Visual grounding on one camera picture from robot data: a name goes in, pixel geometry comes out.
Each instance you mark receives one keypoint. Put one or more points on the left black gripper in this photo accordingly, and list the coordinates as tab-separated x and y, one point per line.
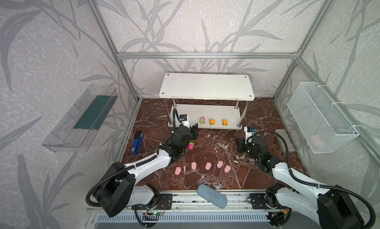
189	134

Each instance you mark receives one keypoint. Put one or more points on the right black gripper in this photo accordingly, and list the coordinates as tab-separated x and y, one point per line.
245	145

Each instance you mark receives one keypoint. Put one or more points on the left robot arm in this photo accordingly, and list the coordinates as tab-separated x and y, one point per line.
118	188

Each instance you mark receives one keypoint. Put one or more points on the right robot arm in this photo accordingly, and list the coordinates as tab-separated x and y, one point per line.
330	206

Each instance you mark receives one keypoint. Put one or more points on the white two-tier shelf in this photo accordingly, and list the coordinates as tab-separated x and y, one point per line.
223	87

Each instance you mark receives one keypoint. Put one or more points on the pink toy pig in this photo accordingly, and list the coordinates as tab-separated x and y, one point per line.
194	165
178	170
208	165
220	164
227	169

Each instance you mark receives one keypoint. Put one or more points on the grey sponge block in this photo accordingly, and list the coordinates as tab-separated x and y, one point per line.
283	133

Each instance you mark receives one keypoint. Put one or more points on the blue stapler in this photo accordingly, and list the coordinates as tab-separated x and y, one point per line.
138	138

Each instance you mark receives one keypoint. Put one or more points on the pink toy in basket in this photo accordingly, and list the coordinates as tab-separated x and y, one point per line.
317	141

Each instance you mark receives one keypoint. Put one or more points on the grey blue oval pad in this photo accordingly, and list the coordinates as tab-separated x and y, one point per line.
216	198

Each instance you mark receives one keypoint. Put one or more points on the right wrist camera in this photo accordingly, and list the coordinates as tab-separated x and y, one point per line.
249	131

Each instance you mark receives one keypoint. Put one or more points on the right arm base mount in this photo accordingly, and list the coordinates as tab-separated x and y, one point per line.
264	201

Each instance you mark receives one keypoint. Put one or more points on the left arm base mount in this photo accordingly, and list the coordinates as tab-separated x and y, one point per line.
162	202

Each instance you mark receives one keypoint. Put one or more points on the white wire mesh basket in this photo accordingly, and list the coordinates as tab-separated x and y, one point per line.
316	113

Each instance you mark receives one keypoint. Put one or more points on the clear plastic wall bin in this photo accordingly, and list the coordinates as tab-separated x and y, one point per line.
78	128

